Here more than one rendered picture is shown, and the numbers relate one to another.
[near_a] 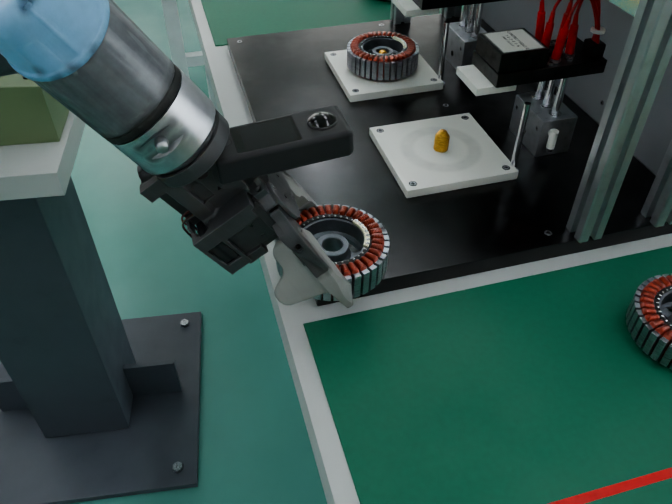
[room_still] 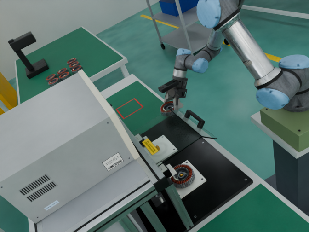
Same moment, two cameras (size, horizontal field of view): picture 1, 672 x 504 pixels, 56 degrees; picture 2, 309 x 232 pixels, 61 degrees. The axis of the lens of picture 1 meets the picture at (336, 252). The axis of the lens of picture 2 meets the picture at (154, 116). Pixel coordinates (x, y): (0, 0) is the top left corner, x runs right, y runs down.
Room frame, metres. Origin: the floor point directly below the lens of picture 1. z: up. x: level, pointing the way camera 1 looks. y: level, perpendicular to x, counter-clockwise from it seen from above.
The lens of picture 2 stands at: (1.70, -0.05, 1.73)
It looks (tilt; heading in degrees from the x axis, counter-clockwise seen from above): 36 degrees down; 182
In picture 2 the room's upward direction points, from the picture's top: 24 degrees counter-clockwise
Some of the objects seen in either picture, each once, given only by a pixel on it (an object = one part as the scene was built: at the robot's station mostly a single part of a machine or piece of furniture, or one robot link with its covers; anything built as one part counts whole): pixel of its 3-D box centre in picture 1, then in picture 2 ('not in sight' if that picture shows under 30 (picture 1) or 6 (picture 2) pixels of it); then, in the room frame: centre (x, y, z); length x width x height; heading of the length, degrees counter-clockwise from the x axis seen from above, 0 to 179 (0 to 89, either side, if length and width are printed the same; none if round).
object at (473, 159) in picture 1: (440, 152); not in sight; (0.70, -0.14, 0.78); 0.15 x 0.15 x 0.01; 16
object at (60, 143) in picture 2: not in sight; (62, 135); (0.89, -0.42, 1.22); 0.44 x 0.39 x 0.20; 16
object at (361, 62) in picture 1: (382, 55); (181, 175); (0.94, -0.07, 0.80); 0.11 x 0.11 x 0.04
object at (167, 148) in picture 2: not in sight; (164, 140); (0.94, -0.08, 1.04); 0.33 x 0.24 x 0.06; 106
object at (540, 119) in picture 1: (541, 122); not in sight; (0.74, -0.28, 0.80); 0.07 x 0.05 x 0.06; 16
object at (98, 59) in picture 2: not in sight; (75, 84); (-1.41, -0.94, 0.37); 1.85 x 1.10 x 0.75; 16
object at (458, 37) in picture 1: (467, 46); (155, 194); (0.98, -0.21, 0.80); 0.07 x 0.05 x 0.06; 16
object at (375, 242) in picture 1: (332, 250); (169, 108); (0.46, 0.00, 0.82); 0.11 x 0.11 x 0.04
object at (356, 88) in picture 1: (381, 70); (183, 179); (0.94, -0.07, 0.78); 0.15 x 0.15 x 0.01; 16
